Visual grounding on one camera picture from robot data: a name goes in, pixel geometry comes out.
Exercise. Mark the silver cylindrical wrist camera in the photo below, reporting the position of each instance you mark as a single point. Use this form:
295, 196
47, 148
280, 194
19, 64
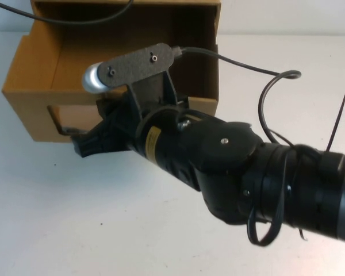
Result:
93, 79

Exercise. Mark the black zip tie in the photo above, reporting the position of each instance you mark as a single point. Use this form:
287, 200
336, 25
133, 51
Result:
336, 123

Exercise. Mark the cardboard shoe box outer shell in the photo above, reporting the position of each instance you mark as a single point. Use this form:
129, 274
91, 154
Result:
218, 17

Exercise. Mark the windowed cardboard drawer with reflective film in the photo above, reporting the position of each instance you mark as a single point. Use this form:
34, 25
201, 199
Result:
31, 86

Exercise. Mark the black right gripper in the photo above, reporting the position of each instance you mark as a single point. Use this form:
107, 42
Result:
123, 129

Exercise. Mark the black wrist camera mount bracket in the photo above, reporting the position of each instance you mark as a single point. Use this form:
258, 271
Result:
138, 63

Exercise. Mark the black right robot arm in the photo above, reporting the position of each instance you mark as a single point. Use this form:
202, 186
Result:
218, 155

